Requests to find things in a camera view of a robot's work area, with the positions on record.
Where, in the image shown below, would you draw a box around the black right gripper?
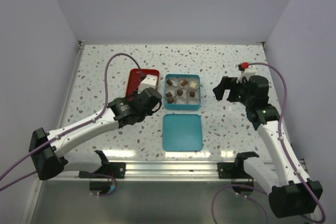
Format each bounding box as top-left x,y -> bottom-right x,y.
213,76 -> 254,107

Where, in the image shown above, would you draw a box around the milk chocolate rectangular piece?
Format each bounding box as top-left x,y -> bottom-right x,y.
181,80 -> 188,87

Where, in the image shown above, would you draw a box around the teal tin box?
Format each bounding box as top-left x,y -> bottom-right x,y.
164,73 -> 201,111

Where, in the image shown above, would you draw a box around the dark square ridged chocolate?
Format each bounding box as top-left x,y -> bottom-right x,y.
176,90 -> 183,96

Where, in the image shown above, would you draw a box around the teal tin lid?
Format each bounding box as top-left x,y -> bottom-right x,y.
162,114 -> 203,152

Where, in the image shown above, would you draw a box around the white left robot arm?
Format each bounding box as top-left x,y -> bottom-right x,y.
29,88 -> 162,180

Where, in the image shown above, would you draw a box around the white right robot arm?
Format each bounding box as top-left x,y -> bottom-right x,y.
213,76 -> 323,218

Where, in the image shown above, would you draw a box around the red lacquer tray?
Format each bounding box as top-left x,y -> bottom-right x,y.
125,68 -> 160,96

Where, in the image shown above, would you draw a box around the white paper cup liners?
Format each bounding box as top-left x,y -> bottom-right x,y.
165,75 -> 201,105

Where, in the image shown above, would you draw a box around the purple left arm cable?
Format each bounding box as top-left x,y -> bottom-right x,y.
0,53 -> 144,192

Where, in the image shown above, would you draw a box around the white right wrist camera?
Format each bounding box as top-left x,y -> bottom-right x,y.
236,62 -> 256,83

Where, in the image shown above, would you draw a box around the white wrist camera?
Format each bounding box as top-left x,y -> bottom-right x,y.
138,74 -> 158,93
236,62 -> 256,83

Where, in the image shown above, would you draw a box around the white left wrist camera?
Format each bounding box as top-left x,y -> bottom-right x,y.
138,74 -> 158,93

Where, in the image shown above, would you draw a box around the aluminium table frame rail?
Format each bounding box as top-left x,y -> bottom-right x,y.
57,41 -> 86,128

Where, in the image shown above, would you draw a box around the front aluminium mounting rail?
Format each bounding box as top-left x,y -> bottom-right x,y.
37,161 -> 248,182

